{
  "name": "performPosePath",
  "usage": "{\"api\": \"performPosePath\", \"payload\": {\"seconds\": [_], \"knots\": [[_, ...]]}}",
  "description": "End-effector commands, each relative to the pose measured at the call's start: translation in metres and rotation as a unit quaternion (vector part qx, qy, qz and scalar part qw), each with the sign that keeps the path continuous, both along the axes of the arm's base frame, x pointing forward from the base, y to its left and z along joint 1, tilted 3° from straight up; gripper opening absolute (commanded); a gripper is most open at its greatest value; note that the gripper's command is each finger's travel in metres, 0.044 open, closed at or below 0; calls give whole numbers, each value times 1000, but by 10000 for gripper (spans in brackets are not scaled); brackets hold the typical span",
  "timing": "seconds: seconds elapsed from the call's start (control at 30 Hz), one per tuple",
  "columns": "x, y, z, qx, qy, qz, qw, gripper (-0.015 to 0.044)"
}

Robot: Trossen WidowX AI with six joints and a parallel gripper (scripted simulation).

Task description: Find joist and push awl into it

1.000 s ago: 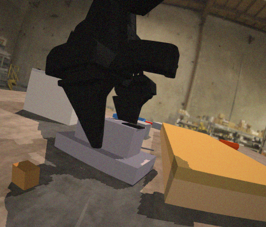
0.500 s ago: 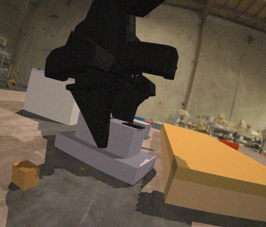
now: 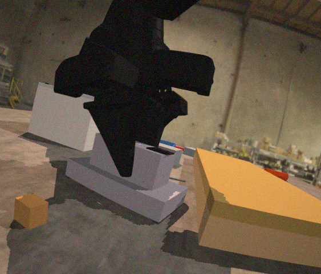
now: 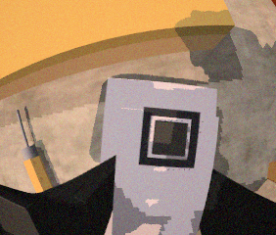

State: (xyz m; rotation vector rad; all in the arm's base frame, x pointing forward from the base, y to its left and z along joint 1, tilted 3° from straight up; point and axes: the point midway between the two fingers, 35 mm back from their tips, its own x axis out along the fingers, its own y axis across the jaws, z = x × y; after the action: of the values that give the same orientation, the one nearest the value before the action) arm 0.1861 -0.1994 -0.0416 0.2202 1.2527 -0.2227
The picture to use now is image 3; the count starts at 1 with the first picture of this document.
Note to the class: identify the orange cube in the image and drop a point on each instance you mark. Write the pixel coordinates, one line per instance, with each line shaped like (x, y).
(30, 211)

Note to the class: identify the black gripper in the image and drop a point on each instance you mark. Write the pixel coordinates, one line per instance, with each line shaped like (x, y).
(124, 110)

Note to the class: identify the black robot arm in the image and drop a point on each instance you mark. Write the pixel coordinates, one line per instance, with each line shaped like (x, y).
(178, 69)

